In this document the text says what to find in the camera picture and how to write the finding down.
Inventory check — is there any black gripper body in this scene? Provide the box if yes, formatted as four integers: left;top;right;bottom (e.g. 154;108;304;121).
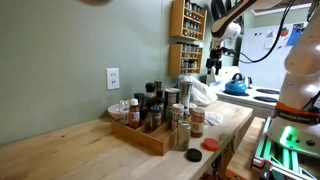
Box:
205;48;224;69

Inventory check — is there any black round lid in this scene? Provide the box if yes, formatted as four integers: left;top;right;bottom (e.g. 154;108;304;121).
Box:
185;148;203;163

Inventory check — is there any brown spice bottle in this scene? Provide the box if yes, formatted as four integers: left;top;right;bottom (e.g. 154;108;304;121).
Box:
190;107;206;139

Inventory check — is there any black-capped dark bottle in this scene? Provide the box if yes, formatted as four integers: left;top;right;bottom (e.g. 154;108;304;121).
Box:
144;81;157;108

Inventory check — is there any dark sauce bottle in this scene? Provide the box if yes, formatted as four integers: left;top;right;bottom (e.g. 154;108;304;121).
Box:
133;92;148;121

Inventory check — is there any white-capped brown sauce bottle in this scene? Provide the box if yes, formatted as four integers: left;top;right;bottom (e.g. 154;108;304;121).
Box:
128;98;141;130

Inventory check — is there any small clear glass bottle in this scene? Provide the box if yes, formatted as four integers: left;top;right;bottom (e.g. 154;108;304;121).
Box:
118;98;131;125

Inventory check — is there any blue kettle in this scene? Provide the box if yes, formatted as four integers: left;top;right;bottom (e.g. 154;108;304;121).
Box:
224;72;249;95

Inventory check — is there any steel salt grinder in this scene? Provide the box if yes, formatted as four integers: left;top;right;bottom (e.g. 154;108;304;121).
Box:
178;81;194;109

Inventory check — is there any white stove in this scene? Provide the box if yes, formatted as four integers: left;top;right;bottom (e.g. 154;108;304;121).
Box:
206;65;281;118

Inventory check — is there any dark labelled salt canister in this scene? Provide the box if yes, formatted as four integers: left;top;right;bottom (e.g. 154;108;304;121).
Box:
164;87;181;119

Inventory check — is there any white fridge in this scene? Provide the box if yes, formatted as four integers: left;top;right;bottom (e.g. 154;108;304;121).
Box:
238;21;309;90

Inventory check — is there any steel-topped pepper grinder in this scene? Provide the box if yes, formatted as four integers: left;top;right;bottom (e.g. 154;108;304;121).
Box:
153;79;166;106

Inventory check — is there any white-lidded spice jar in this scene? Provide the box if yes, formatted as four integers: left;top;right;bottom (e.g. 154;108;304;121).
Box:
171;103;185;131

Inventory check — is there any glass herb jar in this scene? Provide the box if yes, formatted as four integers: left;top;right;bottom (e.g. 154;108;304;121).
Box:
175;119;192;152

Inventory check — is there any dark spice jar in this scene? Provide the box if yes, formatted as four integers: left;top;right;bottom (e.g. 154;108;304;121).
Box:
148;105;163;132

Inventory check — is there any wooden spice tray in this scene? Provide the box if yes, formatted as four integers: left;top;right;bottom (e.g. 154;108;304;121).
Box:
110;116;178;157

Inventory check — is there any white bowl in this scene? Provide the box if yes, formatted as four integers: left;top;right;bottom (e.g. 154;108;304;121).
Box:
107;103;129;119

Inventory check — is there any wooden wall spice rack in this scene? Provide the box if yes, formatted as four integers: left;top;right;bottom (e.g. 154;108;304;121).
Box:
170;0;208;42
168;42;204;77

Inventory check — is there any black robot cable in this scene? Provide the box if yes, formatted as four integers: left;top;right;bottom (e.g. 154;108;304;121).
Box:
226;0;298;64

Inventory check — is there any white wall outlet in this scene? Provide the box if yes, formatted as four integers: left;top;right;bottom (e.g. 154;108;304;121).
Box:
105;67;121;91

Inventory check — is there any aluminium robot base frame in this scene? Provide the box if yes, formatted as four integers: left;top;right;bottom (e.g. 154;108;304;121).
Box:
250;116;320;180

